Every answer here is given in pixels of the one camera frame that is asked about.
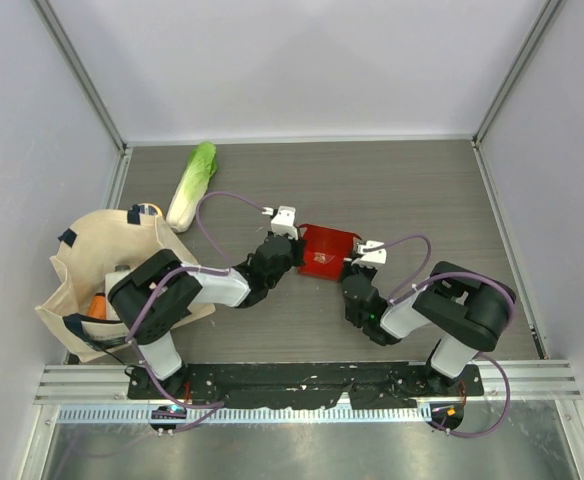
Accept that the red paper box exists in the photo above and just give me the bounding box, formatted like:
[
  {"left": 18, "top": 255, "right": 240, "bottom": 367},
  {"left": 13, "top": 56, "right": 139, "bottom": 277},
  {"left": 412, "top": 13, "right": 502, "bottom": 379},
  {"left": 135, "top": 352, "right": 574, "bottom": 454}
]
[{"left": 298, "top": 223, "right": 361, "bottom": 281}]

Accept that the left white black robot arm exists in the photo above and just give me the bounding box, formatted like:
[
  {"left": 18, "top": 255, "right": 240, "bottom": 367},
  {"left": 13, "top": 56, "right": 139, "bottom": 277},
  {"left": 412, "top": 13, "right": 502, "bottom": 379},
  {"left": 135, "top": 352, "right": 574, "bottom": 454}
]
[{"left": 107, "top": 232, "right": 306, "bottom": 399}]

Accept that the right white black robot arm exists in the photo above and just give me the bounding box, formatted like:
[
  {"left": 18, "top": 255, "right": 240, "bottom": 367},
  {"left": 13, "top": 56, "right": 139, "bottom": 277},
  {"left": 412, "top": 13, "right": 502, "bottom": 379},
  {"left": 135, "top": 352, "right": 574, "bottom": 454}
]
[{"left": 340, "top": 261, "right": 516, "bottom": 395}]

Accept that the napa cabbage toy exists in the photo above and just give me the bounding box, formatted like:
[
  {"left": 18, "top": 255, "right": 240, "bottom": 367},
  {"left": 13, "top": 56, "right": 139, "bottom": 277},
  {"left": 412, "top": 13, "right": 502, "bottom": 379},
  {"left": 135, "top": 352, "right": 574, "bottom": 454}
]
[{"left": 165, "top": 142, "right": 218, "bottom": 233}]

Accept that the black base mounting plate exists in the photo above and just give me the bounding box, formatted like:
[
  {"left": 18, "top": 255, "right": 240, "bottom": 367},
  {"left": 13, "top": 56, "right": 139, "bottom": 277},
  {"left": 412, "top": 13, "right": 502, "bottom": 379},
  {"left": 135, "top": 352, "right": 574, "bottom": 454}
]
[{"left": 126, "top": 360, "right": 486, "bottom": 411}]

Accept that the orange white item behind bag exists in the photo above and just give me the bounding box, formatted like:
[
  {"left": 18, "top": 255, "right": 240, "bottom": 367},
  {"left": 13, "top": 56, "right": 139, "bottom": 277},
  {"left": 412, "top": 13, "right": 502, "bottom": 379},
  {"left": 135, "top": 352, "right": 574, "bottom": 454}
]
[{"left": 132, "top": 202, "right": 164, "bottom": 217}]

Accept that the white bottle in bag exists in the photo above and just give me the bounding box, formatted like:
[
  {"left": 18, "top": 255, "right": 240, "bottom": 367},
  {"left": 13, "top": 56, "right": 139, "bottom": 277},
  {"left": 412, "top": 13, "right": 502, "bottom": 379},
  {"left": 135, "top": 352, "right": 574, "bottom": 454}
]
[{"left": 104, "top": 265, "right": 131, "bottom": 321}]

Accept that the beige printed tote bag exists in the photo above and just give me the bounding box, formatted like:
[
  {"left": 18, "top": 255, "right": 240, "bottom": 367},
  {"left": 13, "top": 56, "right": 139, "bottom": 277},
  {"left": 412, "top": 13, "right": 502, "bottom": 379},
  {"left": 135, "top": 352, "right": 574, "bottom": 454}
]
[{"left": 35, "top": 207, "right": 198, "bottom": 363}]

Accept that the orange item in bag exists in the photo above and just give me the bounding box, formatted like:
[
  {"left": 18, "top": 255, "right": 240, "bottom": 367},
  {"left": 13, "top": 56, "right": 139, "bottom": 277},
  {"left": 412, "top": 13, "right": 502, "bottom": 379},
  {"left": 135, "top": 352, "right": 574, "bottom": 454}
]
[{"left": 88, "top": 292, "right": 107, "bottom": 320}]

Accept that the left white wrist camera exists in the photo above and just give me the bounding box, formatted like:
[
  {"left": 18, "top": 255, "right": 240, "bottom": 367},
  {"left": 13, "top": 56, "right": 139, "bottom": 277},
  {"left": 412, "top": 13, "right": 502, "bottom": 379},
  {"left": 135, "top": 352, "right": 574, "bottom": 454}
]
[{"left": 262, "top": 205, "right": 299, "bottom": 240}]

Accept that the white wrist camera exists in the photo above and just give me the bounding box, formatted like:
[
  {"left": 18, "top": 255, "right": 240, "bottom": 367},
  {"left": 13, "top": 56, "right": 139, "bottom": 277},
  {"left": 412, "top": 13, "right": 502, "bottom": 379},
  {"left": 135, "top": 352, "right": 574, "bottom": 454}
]
[
  {"left": 352, "top": 240, "right": 387, "bottom": 268},
  {"left": 262, "top": 205, "right": 299, "bottom": 240}
]

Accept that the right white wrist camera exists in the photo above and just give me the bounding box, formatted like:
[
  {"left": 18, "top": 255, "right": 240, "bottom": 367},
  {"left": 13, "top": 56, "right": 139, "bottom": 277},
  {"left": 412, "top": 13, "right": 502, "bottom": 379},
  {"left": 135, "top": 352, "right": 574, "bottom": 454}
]
[{"left": 352, "top": 240, "right": 387, "bottom": 268}]

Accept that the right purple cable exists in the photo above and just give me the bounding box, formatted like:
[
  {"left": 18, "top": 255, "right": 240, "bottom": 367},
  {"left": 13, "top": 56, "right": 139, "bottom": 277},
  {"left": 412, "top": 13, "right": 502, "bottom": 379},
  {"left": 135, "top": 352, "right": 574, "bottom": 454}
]
[{"left": 366, "top": 233, "right": 519, "bottom": 441}]

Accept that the purple cable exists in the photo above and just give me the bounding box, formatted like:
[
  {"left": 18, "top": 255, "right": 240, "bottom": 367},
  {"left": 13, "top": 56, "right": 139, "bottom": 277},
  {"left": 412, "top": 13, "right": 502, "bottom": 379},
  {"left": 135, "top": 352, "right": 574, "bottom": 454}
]
[
  {"left": 366, "top": 233, "right": 519, "bottom": 441},
  {"left": 124, "top": 191, "right": 275, "bottom": 432}
]

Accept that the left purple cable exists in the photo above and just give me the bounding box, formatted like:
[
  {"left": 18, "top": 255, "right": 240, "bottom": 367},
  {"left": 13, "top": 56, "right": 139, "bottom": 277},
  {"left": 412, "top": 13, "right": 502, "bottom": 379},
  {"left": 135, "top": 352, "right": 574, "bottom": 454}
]
[{"left": 124, "top": 191, "right": 275, "bottom": 432}]

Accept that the white slotted cable duct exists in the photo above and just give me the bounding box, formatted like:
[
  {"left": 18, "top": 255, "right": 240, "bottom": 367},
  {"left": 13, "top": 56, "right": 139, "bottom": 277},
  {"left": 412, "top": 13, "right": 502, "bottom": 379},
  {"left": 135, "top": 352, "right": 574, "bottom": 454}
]
[{"left": 56, "top": 404, "right": 431, "bottom": 425}]

